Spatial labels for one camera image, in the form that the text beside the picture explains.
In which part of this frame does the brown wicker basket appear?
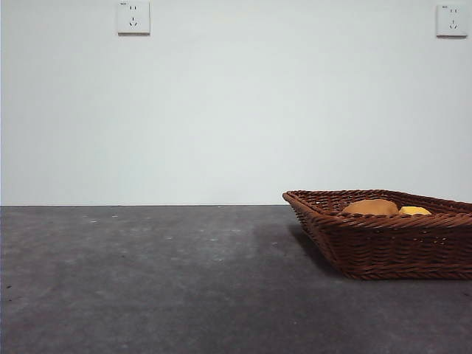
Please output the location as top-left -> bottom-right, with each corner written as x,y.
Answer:
282,190 -> 472,280

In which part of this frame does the white wall socket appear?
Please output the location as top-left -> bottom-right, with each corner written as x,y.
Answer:
117,1 -> 151,36
436,4 -> 464,38

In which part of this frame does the brown toy potato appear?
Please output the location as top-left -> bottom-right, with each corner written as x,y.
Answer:
341,198 -> 400,216

